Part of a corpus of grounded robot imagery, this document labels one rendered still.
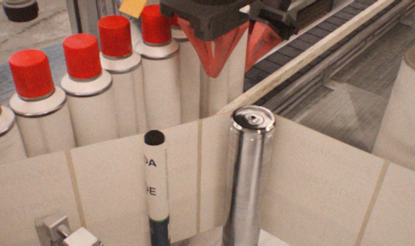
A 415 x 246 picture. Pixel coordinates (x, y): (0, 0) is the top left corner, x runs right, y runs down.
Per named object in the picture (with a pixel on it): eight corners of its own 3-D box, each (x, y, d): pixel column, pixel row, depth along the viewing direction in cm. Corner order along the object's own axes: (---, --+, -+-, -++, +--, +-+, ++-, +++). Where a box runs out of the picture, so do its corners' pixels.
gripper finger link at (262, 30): (245, 71, 66) (273, 12, 65) (208, 54, 69) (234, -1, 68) (262, 81, 72) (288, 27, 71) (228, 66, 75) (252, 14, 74)
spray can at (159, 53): (175, 166, 59) (172, 21, 47) (138, 160, 60) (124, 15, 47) (185, 142, 63) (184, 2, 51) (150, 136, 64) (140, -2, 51)
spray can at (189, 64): (168, 145, 63) (163, 4, 50) (160, 123, 66) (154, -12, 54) (203, 138, 64) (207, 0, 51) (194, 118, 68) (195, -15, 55)
